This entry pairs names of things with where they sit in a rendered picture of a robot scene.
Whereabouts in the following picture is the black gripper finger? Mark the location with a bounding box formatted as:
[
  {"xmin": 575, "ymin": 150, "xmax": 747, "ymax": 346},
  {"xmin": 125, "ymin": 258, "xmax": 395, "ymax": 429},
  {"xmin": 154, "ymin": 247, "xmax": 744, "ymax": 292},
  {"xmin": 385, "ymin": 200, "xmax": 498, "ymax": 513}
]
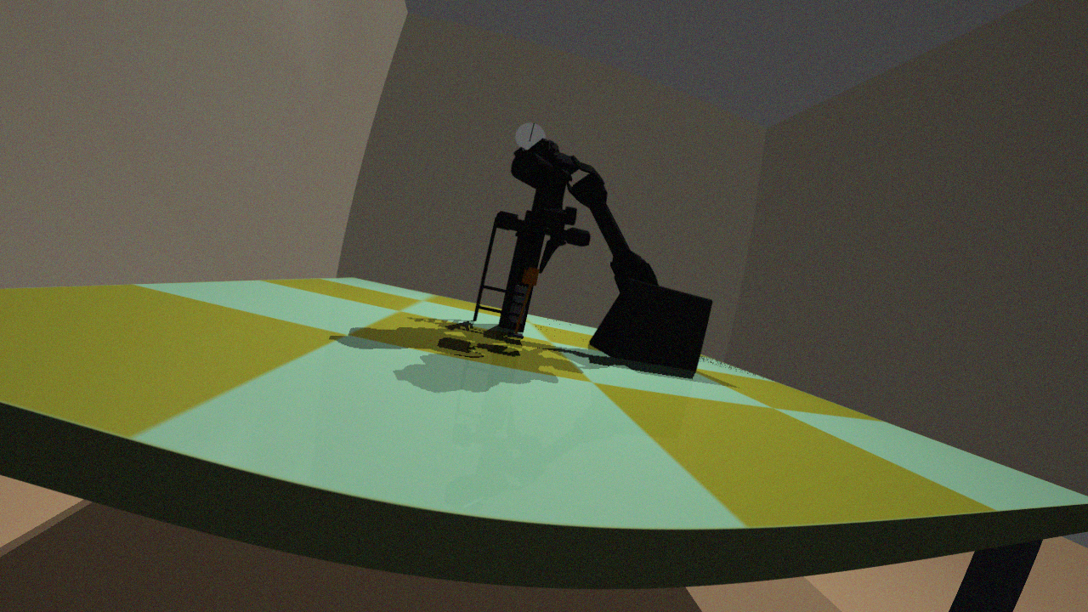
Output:
[
  {"xmin": 515, "ymin": 231, "xmax": 533, "ymax": 270},
  {"xmin": 539, "ymin": 238, "xmax": 567, "ymax": 274}
]

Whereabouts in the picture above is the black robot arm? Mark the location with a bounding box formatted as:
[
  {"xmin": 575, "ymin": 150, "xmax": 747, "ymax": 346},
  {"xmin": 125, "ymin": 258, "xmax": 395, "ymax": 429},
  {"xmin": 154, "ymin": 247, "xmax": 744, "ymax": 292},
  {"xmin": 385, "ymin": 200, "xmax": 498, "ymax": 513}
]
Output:
[{"xmin": 511, "ymin": 139, "xmax": 658, "ymax": 293}]

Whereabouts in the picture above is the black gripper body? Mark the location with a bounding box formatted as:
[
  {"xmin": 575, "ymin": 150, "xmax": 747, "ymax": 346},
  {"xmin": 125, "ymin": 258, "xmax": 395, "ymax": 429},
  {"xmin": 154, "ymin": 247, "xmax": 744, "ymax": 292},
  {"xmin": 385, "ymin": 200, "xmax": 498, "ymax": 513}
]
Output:
[{"xmin": 495, "ymin": 191, "xmax": 590, "ymax": 247}]

